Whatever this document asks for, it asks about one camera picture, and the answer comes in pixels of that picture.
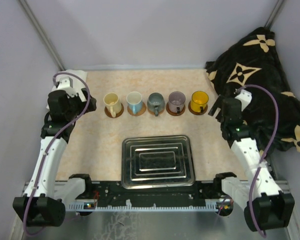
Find yellow glass mug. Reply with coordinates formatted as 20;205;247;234
190;91;209;112

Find aluminium frame rail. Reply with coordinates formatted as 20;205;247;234
19;179;294;213

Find white folded cloth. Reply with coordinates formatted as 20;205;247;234
50;69;88;112

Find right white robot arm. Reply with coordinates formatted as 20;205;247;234
208;90;295;235

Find cream mug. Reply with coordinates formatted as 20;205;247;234
103;92;121;115

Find metal tray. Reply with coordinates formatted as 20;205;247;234
121;134;196;189

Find grey metal mug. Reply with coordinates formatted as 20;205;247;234
147;92;165;116

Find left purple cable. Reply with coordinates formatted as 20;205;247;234
22;71;91;237

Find purple mug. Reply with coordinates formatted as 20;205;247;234
168;91;186;114

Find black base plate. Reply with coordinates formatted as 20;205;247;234
76;181;225;208

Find black floral blanket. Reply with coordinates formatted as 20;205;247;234
204;27;300;153

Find woven rattan coaster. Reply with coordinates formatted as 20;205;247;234
147;108;165;117

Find white and blue mug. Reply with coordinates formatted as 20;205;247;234
126;91;143;115

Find brown wooden coaster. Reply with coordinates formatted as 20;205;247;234
127;104;147;117
104;104;124;119
165;103;186;117
188;102;208;116

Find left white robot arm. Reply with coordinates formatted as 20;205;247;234
12;71;97;231

